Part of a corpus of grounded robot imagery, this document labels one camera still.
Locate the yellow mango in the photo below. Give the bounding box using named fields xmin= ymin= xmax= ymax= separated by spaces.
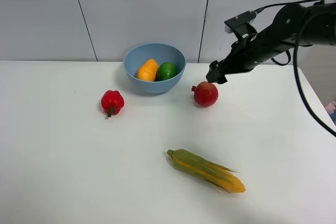
xmin=136 ymin=59 xmax=159 ymax=82

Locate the red bell pepper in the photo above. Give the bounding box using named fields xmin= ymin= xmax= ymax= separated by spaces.
xmin=101 ymin=90 xmax=124 ymax=117

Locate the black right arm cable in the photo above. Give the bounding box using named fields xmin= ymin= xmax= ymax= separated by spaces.
xmin=255 ymin=0 xmax=336 ymax=138

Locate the pink object at table edge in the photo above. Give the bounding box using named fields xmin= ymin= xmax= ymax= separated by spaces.
xmin=325 ymin=99 xmax=336 ymax=124

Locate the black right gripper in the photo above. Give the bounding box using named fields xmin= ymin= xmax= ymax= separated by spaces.
xmin=206 ymin=27 xmax=291 ymax=84

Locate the blue plastic bowl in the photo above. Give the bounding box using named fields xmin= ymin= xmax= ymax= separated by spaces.
xmin=123 ymin=43 xmax=186 ymax=94

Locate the green lime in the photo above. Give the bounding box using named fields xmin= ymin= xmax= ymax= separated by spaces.
xmin=156 ymin=62 xmax=177 ymax=81

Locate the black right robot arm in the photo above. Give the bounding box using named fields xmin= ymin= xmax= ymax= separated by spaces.
xmin=206 ymin=3 xmax=335 ymax=84

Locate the corn cob with husk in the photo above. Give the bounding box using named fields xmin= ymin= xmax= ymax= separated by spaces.
xmin=167 ymin=149 xmax=246 ymax=193

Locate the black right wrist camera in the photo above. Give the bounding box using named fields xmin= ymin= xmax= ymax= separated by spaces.
xmin=224 ymin=10 xmax=257 ymax=41

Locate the red pomegranate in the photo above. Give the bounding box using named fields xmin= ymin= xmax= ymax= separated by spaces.
xmin=191 ymin=81 xmax=218 ymax=108

